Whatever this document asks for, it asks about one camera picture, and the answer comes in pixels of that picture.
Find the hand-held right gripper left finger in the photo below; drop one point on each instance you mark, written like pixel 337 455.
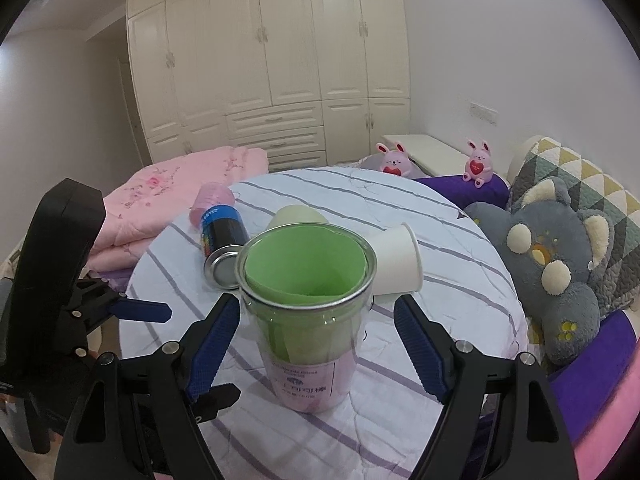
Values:
pixel 214 352

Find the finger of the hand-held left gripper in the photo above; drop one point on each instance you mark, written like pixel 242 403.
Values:
pixel 220 402
pixel 147 311

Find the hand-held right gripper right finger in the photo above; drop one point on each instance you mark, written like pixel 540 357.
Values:
pixel 421 355

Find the white paper cup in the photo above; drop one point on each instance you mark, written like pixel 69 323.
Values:
pixel 395 260

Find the pale green cup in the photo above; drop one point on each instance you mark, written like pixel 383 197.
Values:
pixel 295 217

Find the clear plastic jar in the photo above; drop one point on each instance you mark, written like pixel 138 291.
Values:
pixel 305 360

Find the black spray can pink cap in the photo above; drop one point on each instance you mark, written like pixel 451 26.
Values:
pixel 222 232

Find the pink floral quilt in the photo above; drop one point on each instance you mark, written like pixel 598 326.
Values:
pixel 150 195

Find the purple cushion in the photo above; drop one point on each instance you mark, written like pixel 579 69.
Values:
pixel 450 191

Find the grey plush bear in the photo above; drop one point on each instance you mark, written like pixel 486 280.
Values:
pixel 550 245

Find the purple bed sheet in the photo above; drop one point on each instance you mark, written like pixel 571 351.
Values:
pixel 592 390

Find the pink bunny toy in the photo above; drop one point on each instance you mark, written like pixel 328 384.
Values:
pixel 394 161
pixel 477 164

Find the white nightstand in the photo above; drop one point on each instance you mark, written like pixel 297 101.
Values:
pixel 437 152

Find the triangle patterned quilted cushion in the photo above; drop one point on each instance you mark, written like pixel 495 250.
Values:
pixel 592 175

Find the cream wardrobe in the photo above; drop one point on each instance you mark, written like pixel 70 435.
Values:
pixel 280 50

